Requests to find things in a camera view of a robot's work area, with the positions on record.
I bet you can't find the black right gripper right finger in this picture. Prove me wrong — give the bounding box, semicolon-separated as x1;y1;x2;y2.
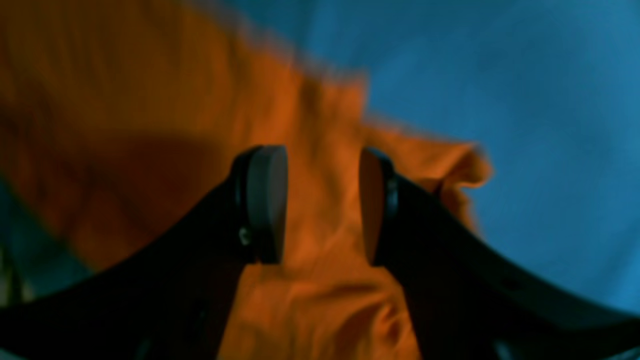
359;148;640;360

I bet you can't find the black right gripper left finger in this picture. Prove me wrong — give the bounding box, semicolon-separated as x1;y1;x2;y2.
1;145;288;360

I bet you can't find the orange t-shirt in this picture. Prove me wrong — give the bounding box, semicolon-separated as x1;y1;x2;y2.
1;0;490;360

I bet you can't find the blue table cloth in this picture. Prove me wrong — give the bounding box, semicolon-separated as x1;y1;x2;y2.
1;0;639;311

